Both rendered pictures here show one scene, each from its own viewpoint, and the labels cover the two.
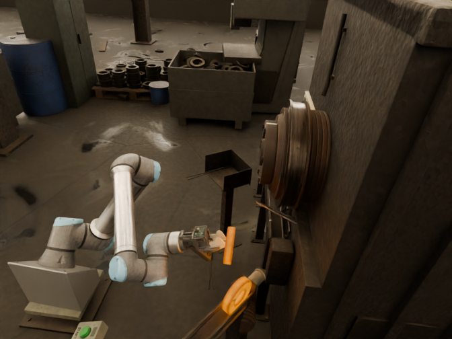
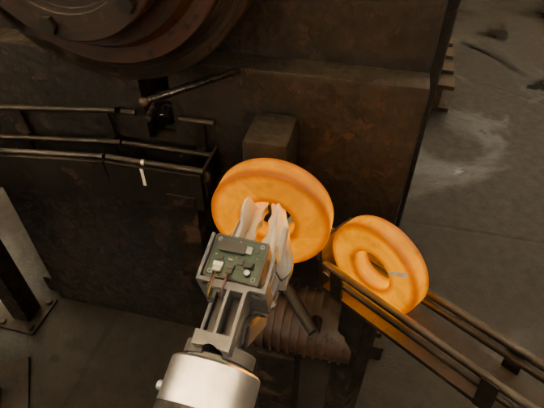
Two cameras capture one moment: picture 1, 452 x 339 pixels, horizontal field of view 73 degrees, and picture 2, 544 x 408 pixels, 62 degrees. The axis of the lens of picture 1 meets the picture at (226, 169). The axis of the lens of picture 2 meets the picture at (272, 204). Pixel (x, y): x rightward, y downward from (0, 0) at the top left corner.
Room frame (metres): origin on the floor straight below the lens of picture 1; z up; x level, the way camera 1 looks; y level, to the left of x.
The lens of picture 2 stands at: (0.79, 0.37, 1.22)
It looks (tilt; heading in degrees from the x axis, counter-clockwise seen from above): 43 degrees down; 280
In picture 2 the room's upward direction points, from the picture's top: straight up
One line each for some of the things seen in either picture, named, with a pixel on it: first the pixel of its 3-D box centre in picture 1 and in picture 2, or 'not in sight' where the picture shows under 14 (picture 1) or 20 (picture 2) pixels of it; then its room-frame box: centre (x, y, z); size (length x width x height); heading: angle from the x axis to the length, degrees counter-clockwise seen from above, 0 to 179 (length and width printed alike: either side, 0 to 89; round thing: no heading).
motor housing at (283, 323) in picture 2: (239, 326); (297, 371); (0.82, -0.12, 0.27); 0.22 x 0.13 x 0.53; 176
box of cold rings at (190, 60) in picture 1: (212, 86); not in sight; (3.93, 0.24, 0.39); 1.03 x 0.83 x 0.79; 90
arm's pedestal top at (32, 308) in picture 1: (66, 290); not in sight; (1.07, 0.92, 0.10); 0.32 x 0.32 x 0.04; 86
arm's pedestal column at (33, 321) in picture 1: (69, 296); not in sight; (1.07, 0.92, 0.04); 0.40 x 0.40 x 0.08; 86
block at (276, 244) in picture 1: (279, 262); (271, 180); (0.91, -0.27, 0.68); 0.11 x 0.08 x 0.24; 86
